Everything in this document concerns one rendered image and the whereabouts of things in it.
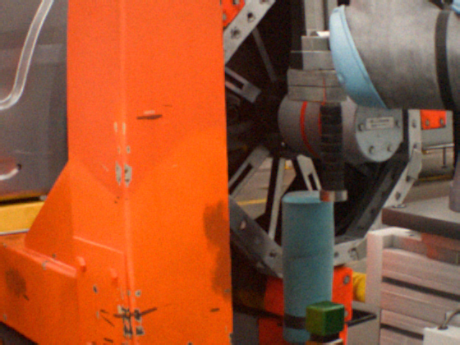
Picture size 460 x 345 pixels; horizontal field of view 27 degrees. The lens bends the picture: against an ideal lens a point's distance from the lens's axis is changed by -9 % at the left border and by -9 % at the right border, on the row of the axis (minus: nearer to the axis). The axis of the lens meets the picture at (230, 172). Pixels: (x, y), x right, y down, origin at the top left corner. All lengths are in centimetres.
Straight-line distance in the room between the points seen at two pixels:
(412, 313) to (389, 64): 29
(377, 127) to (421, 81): 71
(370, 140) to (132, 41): 60
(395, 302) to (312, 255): 55
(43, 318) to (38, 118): 39
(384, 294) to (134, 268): 33
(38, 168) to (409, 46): 92
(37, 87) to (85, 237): 46
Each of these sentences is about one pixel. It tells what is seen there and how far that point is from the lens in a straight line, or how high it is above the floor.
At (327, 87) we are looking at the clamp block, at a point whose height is 92.
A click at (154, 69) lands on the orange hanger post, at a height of 97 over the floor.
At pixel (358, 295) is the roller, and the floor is 50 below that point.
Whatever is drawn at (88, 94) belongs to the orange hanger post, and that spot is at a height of 94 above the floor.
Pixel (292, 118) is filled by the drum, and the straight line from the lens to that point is 182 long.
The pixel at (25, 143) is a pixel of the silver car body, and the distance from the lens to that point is 178.
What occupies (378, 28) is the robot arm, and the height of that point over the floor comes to 101.
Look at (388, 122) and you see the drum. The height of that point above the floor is 85.
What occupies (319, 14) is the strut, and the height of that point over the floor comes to 105.
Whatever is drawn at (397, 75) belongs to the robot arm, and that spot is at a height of 96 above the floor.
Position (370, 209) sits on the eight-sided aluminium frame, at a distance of 202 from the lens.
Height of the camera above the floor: 100
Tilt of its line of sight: 7 degrees down
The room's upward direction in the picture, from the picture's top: 2 degrees counter-clockwise
